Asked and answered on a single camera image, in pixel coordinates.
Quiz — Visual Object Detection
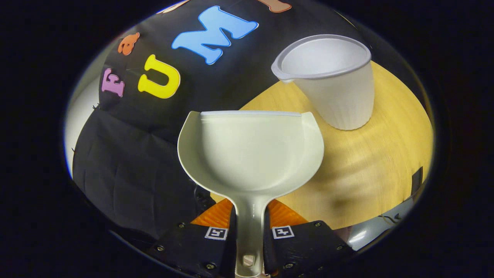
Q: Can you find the grey dustpan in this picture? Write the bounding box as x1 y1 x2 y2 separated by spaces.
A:
178 110 325 278

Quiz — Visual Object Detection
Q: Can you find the white garbage bin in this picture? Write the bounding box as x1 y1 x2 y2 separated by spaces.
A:
271 34 375 131

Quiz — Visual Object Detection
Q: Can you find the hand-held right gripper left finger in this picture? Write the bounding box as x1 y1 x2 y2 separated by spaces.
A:
149 199 237 278

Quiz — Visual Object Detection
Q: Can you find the wooden desktop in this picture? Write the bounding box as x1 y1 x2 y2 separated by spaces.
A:
210 60 435 230

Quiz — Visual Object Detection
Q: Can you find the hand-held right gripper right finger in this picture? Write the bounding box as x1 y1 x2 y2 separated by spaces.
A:
264 199 355 278

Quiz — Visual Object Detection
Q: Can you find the black backdrop cloth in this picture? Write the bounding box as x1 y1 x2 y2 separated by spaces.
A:
71 0 371 240

